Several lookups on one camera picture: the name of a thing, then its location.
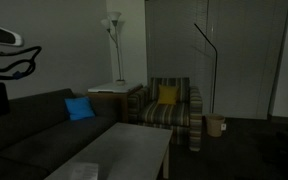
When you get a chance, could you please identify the beige waste basket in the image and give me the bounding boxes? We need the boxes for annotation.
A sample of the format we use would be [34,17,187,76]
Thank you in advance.
[205,113,226,138]

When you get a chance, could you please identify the dark grey sofa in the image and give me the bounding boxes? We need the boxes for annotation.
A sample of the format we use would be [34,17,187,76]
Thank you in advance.
[0,87,122,180]

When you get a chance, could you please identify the white-topped wooden side table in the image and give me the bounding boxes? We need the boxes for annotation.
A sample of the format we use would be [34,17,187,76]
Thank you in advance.
[87,82,144,124]

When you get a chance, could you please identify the striped armchair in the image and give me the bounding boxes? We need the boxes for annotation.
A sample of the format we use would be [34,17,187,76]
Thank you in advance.
[127,77,204,153]

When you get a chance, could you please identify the yellow throw pillow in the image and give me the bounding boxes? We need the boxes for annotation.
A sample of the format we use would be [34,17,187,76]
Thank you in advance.
[157,84,181,106]

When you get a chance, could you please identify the printed white paper sheet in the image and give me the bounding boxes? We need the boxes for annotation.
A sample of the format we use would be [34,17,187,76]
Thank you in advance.
[69,162,100,180]

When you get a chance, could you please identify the light wooden coffee table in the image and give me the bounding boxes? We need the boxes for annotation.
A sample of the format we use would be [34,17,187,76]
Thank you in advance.
[43,121,174,180]

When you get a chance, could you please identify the white multi-head floor lamp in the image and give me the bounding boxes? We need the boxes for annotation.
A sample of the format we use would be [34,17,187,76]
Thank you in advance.
[100,10,127,87]

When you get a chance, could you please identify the blue throw pillow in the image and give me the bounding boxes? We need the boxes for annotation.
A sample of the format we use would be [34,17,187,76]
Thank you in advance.
[64,96,96,122]

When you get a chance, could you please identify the tall grey door panel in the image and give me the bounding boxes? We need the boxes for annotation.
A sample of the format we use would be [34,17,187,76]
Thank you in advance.
[207,0,288,120]

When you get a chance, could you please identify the grey window blinds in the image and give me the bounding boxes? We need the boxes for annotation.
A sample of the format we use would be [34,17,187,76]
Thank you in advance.
[145,0,210,116]

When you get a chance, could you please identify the thin black floor lamp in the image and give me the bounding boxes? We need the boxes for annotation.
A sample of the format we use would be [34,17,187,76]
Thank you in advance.
[193,22,219,114]

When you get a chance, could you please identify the black cable with blue tape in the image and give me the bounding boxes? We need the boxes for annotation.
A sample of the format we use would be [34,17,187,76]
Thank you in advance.
[0,45,43,82]

